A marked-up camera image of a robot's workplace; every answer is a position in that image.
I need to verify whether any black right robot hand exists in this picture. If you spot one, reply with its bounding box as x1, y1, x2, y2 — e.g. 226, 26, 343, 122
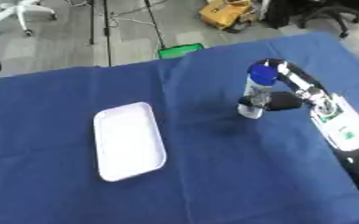
236, 58, 328, 112

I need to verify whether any green box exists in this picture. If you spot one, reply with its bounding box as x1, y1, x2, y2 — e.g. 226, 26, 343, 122
156, 42, 208, 60

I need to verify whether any yellow bag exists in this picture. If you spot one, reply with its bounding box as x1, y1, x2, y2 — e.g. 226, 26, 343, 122
196, 0, 257, 32

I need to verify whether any clear bottle with blue cap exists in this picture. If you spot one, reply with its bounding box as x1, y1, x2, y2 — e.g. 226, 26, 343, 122
236, 64, 279, 120

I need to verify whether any white rectangular tray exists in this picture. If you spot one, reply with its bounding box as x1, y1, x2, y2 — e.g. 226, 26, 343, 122
92, 101, 169, 183

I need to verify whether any white office chair base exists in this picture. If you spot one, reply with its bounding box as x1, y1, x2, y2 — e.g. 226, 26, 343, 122
0, 0, 60, 38

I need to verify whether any black office chair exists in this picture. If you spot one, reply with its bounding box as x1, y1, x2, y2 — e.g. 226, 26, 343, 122
264, 0, 359, 39

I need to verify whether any black tripod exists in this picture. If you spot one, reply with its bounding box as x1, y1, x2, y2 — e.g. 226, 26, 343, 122
88, 0, 167, 67

